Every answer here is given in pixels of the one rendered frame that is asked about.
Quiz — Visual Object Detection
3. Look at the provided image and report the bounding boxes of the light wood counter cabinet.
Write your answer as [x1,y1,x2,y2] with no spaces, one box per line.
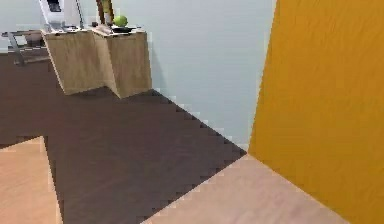
[40,25,154,100]

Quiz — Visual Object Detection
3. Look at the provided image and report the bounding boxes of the black plate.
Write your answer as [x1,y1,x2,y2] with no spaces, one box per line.
[111,25,138,34]

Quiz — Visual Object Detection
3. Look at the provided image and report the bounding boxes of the green apple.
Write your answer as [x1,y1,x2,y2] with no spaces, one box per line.
[113,15,129,28]

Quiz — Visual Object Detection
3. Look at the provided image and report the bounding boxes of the white coffee machine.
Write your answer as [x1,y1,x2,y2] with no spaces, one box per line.
[38,0,83,33]

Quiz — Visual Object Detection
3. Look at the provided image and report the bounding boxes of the grey metal frame table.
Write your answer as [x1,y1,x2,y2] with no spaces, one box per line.
[0,29,52,66]

